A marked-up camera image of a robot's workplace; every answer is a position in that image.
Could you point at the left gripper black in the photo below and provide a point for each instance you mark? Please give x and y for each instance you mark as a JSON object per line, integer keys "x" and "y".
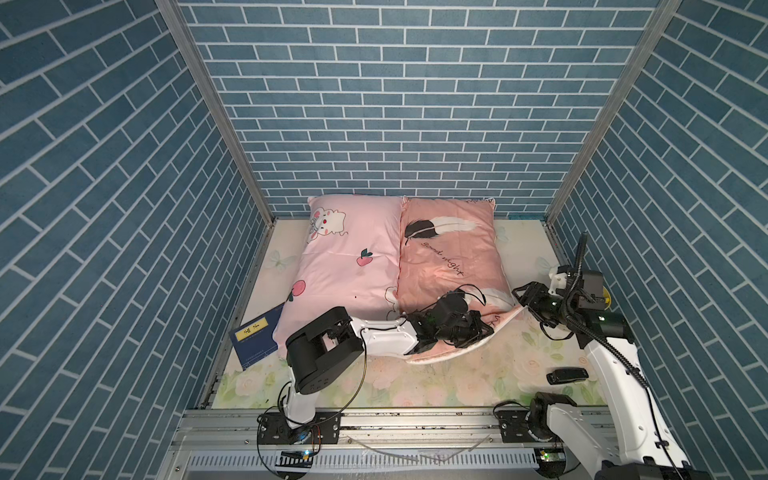
{"x": 473, "y": 324}

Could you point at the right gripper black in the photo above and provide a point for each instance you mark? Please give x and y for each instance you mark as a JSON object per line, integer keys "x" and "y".
{"x": 531, "y": 296}

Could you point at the salmon feather print pillow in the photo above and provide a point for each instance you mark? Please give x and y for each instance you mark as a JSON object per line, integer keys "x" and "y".
{"x": 449, "y": 244}

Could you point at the light pink cartoon pillow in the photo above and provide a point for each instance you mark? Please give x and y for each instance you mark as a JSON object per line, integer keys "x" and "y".
{"x": 350, "y": 259}

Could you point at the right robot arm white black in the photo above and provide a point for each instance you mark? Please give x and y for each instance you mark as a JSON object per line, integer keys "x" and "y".
{"x": 643, "y": 446}

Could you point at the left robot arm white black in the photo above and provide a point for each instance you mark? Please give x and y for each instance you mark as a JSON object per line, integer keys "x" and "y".
{"x": 320, "y": 352}

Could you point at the yellow pen cup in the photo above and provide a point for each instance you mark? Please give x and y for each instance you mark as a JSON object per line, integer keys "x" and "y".
{"x": 607, "y": 298}

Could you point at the black remote control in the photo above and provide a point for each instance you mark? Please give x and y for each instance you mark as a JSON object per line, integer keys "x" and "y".
{"x": 566, "y": 375}

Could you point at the floral table mat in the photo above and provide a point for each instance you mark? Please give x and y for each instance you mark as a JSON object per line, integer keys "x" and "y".
{"x": 512, "y": 365}

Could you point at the dark blue book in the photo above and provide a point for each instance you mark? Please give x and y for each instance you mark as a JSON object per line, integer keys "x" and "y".
{"x": 253, "y": 341}

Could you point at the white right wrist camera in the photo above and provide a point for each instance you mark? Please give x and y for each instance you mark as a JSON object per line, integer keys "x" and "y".
{"x": 559, "y": 279}

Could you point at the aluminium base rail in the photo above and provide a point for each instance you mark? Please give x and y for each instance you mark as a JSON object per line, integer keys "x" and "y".
{"x": 399, "y": 443}

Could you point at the right aluminium corner post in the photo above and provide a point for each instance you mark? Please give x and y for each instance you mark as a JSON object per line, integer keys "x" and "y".
{"x": 651, "y": 35}

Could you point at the aluminium corner post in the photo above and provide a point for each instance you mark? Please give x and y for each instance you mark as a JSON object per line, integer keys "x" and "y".
{"x": 651, "y": 35}
{"x": 173, "y": 17}

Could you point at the left aluminium corner post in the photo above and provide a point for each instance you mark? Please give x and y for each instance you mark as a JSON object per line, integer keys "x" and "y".
{"x": 173, "y": 17}

